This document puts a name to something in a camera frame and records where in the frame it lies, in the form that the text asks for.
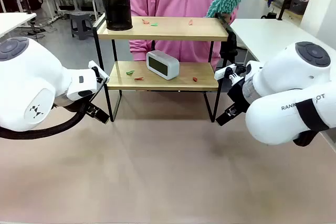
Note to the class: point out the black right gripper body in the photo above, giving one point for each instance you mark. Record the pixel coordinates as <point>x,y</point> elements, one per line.
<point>237,98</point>

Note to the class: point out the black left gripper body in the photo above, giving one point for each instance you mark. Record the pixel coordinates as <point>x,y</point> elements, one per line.
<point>88,108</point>

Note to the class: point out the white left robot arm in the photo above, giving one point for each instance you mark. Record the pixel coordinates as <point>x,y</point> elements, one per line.
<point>31,77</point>

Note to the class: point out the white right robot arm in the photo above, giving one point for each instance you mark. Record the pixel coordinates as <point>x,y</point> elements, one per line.
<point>283,77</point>

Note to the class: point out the green paper scrap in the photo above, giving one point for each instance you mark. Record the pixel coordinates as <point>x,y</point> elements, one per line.
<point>154,24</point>
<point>130,72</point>

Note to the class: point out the large white table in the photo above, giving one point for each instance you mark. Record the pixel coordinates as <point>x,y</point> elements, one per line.
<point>265,35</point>

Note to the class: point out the white digital alarm clock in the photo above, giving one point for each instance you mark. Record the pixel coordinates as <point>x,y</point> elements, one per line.
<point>162,65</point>

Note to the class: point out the grey plastic stool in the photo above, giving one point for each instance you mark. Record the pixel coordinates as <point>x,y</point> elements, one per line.
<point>81,23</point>

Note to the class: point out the black mesh pen holder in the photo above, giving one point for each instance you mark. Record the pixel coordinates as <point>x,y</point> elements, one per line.
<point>117,11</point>

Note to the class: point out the grey storage crate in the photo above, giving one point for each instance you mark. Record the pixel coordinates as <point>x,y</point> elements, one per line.
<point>298,5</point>

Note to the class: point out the white side table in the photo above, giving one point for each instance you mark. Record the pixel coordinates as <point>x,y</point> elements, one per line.
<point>13,20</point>

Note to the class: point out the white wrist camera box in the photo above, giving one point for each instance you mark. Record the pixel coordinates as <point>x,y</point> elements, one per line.
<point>98,73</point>
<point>223,72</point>

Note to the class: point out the two-tier wooden shelf black frame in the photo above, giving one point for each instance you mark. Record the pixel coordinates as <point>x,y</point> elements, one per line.
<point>162,28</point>

